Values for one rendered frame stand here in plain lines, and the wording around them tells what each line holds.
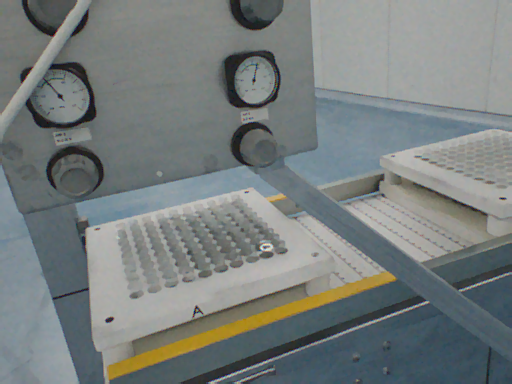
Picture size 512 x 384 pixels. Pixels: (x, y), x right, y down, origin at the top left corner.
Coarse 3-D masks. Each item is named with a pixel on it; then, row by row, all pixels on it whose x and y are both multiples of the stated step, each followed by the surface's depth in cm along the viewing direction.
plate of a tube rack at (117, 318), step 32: (256, 192) 65; (288, 224) 55; (96, 256) 52; (224, 256) 49; (288, 256) 48; (320, 256) 47; (96, 288) 46; (128, 288) 46; (192, 288) 44; (224, 288) 43; (256, 288) 44; (96, 320) 41; (128, 320) 40; (160, 320) 41
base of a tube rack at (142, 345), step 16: (288, 288) 50; (304, 288) 50; (240, 304) 48; (256, 304) 48; (272, 304) 48; (192, 320) 47; (208, 320) 46; (224, 320) 46; (160, 336) 45; (176, 336) 45; (144, 352) 43
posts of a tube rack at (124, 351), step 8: (312, 280) 47; (320, 280) 47; (328, 280) 48; (312, 288) 48; (320, 288) 47; (328, 288) 48; (128, 344) 41; (104, 352) 41; (112, 352) 40; (120, 352) 41; (128, 352) 41; (112, 360) 41; (120, 360) 41
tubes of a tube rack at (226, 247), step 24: (192, 216) 57; (216, 216) 58; (240, 216) 56; (144, 240) 53; (168, 240) 52; (192, 240) 52; (216, 240) 51; (240, 240) 50; (264, 240) 50; (144, 264) 48; (168, 264) 47
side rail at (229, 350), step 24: (504, 240) 53; (432, 264) 50; (456, 264) 50; (480, 264) 52; (504, 264) 53; (384, 288) 48; (408, 288) 49; (312, 312) 45; (336, 312) 46; (360, 312) 47; (240, 336) 43; (264, 336) 44; (288, 336) 45; (168, 360) 41; (192, 360) 41; (216, 360) 42
